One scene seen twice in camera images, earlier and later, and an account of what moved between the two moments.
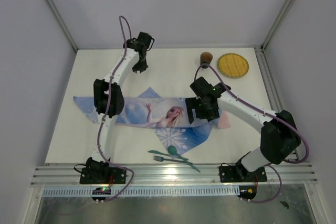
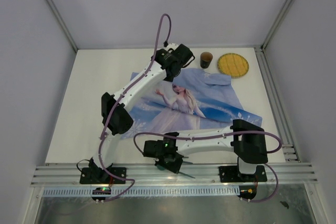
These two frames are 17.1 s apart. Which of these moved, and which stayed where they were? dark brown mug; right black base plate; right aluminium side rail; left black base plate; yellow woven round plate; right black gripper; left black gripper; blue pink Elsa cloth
Moved: left black gripper; blue pink Elsa cloth; right black gripper
Stayed: yellow woven round plate; right aluminium side rail; left black base plate; right black base plate; dark brown mug
